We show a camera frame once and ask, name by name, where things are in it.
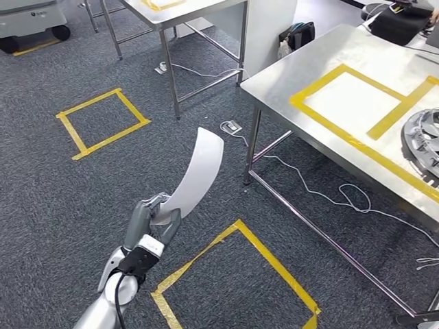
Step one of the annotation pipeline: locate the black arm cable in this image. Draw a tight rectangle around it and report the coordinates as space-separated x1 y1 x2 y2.
114 271 134 329

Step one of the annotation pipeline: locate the yellow workbench tape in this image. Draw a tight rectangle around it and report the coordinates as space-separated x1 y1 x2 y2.
289 63 439 206

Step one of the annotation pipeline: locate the white curved plastic part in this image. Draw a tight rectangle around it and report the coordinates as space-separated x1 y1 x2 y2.
150 127 224 227

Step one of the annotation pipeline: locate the white partition panel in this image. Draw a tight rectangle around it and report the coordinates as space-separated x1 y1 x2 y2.
185 0 298 79

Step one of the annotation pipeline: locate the yellow floor tape strip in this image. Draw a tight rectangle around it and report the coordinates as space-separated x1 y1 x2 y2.
12 38 62 58

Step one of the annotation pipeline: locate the white floor cable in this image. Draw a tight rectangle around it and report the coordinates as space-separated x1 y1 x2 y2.
167 62 243 80
223 129 439 249

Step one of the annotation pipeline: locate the black cloth bag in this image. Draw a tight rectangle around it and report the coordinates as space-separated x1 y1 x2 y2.
360 0 439 47

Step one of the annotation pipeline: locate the steel workbench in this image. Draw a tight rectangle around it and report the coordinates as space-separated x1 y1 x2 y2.
240 23 439 329

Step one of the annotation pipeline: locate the white wheeled machine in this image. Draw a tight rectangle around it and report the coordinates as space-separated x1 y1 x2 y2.
0 0 72 56

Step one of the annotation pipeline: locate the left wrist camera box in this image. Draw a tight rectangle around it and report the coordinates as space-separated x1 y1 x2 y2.
119 234 166 286

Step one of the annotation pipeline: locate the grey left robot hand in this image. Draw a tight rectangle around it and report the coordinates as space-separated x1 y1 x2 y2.
122 192 182 254

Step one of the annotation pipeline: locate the steel table frame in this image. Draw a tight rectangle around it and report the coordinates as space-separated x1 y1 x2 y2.
78 0 155 61

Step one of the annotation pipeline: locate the crinkled yellow floor tape square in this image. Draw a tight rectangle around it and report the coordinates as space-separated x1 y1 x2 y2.
150 219 321 329

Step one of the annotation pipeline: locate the yellow tape on table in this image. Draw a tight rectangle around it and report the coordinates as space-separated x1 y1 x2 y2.
141 0 187 13

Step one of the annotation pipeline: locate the grey round wheel cover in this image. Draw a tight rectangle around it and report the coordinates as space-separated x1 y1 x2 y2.
400 107 439 188

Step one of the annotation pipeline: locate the steel table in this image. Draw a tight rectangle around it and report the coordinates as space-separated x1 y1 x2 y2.
118 0 249 121

